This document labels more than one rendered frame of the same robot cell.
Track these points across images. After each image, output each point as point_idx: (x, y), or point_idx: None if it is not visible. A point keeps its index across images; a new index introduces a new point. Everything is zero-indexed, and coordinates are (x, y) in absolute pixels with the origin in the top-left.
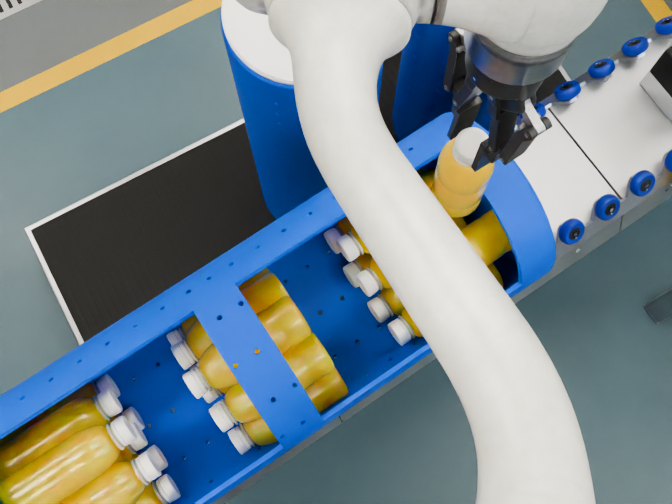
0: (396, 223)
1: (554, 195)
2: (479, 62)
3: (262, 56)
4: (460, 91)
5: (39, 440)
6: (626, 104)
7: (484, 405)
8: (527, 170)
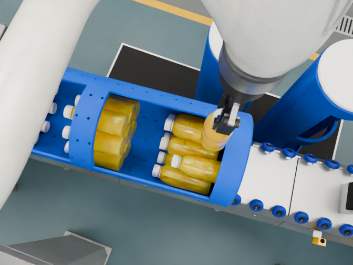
0: (13, 32)
1: (266, 187)
2: (219, 53)
3: (216, 39)
4: None
5: None
6: (328, 186)
7: None
8: (266, 170)
